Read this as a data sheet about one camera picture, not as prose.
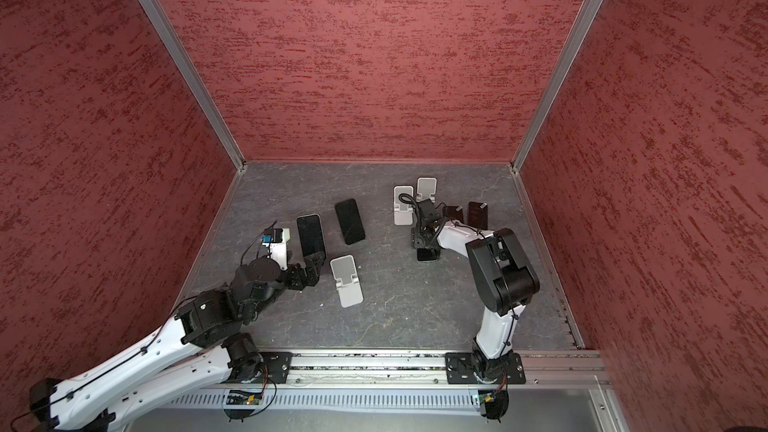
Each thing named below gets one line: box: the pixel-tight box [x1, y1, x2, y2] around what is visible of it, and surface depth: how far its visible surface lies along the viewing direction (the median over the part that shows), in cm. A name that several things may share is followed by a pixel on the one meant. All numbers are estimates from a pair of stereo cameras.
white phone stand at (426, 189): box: [416, 177, 437, 203], surface depth 105 cm
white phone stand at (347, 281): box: [330, 254, 364, 308], surface depth 86 cm
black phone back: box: [335, 198, 365, 245], surface depth 95 cm
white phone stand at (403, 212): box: [393, 185, 414, 226], surface depth 105 cm
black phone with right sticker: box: [468, 201, 488, 230], surface depth 109 cm
